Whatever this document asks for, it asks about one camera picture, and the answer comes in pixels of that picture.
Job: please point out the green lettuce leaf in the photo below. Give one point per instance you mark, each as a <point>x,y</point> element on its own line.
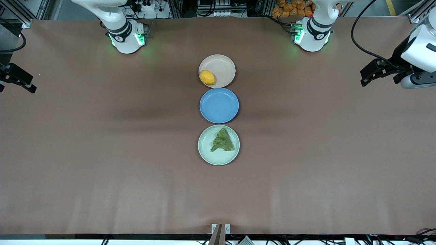
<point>223,141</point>

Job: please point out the yellow lemon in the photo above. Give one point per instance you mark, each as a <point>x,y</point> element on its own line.
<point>207,77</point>

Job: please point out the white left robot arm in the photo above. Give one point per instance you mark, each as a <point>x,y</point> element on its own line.
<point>315,34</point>

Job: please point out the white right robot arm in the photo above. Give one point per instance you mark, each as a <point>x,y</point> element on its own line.
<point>126,39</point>

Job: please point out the orange snack bags pile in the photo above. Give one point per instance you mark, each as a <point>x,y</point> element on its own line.
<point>286,8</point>

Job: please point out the white power strip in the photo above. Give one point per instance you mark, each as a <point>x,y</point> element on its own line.
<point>146,6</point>

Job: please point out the beige plate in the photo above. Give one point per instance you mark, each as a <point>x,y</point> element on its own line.
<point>221,68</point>

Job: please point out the blue plate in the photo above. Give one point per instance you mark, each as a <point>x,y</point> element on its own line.
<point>219,105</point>

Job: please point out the white electronics box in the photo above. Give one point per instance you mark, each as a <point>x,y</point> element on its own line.
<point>221,13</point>

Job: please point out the light green plate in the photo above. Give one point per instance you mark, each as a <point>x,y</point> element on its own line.
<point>207,153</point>

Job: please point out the grey ribbed object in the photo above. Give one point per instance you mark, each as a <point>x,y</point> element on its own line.
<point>244,241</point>

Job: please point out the aluminium frame profile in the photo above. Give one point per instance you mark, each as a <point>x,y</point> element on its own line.
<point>414,18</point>
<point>26,23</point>

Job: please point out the white metal bracket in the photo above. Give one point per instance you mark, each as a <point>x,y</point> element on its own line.
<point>227,229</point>

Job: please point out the brown post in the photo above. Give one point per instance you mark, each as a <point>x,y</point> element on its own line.
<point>218,238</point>

